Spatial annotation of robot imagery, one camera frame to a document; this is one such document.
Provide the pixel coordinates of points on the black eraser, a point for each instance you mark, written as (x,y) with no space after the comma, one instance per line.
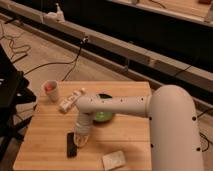
(71,147)

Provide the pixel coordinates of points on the black chair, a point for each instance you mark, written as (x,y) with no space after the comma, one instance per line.
(13,91)

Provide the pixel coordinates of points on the white sponge pad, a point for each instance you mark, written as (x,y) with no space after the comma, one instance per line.
(113,160)

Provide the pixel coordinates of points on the green bowl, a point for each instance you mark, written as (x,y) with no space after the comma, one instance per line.
(102,117)

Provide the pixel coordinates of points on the white cup with red contents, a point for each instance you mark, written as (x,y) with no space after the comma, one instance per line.
(50,88)

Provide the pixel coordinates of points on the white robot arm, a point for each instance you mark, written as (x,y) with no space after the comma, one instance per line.
(174,133)

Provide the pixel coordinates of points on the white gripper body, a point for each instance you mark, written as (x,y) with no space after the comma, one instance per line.
(83,124)

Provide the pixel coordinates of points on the white object on rail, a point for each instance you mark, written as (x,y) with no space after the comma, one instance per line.
(58,15)

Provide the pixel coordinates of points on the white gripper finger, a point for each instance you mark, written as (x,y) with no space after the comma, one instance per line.
(80,140)

